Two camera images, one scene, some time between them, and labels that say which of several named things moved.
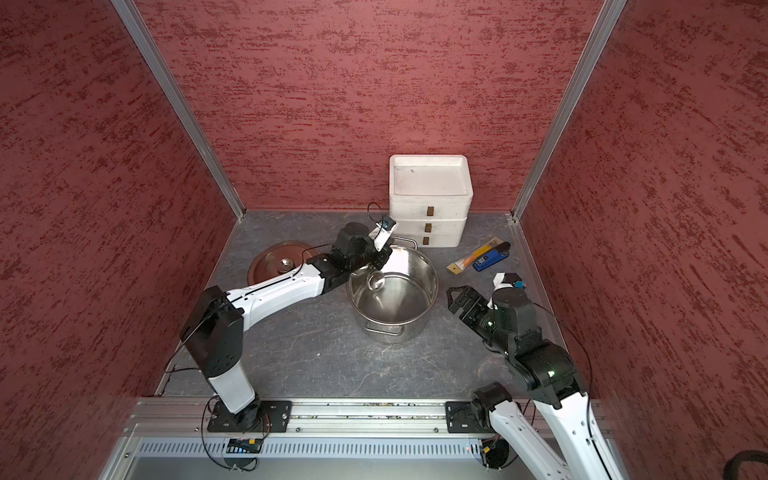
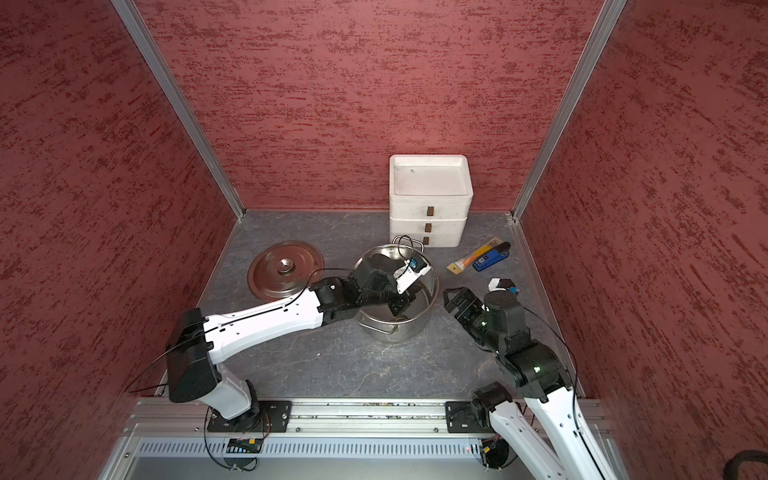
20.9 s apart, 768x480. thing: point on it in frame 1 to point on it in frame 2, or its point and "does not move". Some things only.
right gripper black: x=466 y=316 does not move
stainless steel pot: x=400 y=312 does not move
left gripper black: x=384 y=254 to x=404 y=300
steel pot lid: x=278 y=258 does not move
